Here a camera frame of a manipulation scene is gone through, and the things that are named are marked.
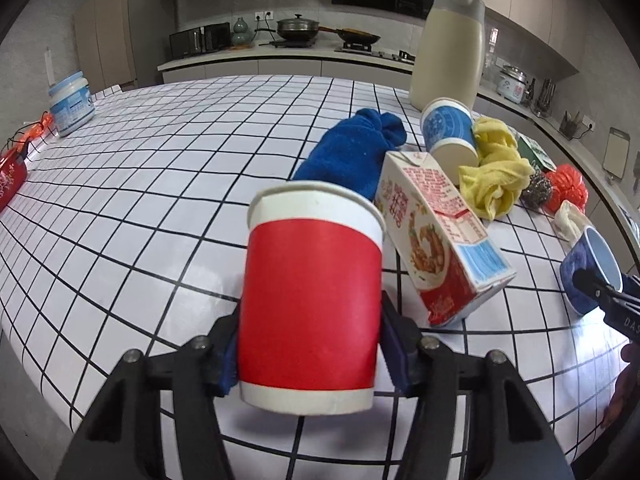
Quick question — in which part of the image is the white jar blue label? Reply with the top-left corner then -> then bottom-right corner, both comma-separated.
48,71 -> 96,138

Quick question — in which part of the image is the grey cutting board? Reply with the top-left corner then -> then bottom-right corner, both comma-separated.
602,127 -> 632,180

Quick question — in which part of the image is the red white carton box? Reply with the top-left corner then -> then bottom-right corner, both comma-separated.
374,150 -> 517,327

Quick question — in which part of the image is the black microwave oven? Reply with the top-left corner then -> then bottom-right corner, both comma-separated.
169,28 -> 205,60

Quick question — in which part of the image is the yellow cloth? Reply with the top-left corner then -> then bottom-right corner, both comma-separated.
458,116 -> 535,220

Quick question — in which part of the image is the blue knit cloth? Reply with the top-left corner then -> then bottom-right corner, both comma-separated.
291,108 -> 408,201

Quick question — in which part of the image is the black wok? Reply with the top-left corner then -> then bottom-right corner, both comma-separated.
320,27 -> 382,45

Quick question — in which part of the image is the cream thermos jug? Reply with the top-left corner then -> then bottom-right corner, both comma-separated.
409,0 -> 487,111

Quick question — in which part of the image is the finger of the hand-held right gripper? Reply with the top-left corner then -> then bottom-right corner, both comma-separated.
572,269 -> 640,312

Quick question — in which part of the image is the red mesh scrubber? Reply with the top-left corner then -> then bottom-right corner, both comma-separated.
542,164 -> 590,215

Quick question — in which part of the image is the steel pot with lid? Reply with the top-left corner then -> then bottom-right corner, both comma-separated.
276,14 -> 321,42

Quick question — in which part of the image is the black toaster oven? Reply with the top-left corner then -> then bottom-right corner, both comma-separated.
202,22 -> 232,54

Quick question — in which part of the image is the red paper cup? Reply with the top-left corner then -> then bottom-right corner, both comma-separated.
237,180 -> 386,416

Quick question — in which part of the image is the green tissue pack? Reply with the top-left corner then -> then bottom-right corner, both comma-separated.
515,132 -> 557,172

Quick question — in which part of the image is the green ceramic vase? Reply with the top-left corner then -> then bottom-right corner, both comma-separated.
231,16 -> 253,47

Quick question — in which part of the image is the gas stove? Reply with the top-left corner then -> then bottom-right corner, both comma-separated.
334,42 -> 416,59

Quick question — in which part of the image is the blue white paper cup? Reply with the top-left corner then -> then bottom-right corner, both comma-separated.
420,98 -> 480,176

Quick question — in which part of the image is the dark chopstick holder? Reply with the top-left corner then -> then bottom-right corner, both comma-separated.
559,110 -> 583,138

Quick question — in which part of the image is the person's right hand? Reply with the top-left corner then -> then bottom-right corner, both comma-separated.
602,342 -> 640,431

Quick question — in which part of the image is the steel utensil holder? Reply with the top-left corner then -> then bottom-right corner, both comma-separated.
531,77 -> 557,113

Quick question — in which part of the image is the beige tall cabinet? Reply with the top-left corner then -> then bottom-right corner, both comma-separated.
74,0 -> 138,93

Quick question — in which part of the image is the steel wool scrubber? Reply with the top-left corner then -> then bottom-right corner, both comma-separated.
520,169 -> 553,208

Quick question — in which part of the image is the white rice cooker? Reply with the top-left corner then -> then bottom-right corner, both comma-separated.
497,64 -> 530,106

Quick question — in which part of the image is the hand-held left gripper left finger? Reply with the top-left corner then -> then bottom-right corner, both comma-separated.
65,304 -> 242,480

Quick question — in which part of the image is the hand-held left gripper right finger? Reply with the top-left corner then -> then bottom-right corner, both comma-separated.
381,290 -> 577,480

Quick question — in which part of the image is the blue mug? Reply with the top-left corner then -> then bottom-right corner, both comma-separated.
554,200 -> 623,317

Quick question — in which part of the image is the red snack packet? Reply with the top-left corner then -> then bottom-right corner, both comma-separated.
0,152 -> 28,213

